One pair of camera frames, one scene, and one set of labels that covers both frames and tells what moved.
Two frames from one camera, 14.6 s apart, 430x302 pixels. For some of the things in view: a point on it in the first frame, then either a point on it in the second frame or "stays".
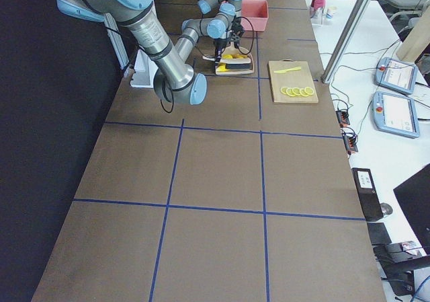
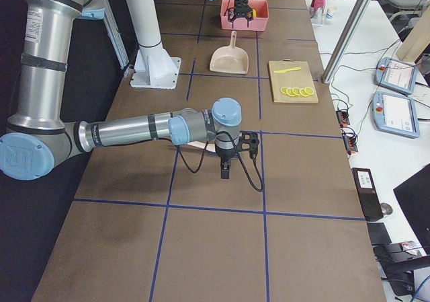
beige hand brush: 238,63 -> 210,146
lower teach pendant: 395,113 stays
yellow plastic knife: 293,68 stays
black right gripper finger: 218,53 -> 225,168
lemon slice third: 296,91 stays
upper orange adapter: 342,117 stays
